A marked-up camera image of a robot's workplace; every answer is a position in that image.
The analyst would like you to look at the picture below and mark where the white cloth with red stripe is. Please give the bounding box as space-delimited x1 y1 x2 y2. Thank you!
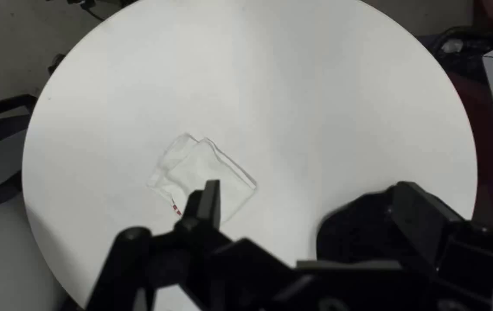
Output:
150 133 258 223

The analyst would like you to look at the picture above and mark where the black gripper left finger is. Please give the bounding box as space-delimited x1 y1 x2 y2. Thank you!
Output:
175 180 221 233

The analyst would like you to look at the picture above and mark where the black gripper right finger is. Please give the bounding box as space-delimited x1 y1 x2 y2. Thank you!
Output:
317 182 465 270

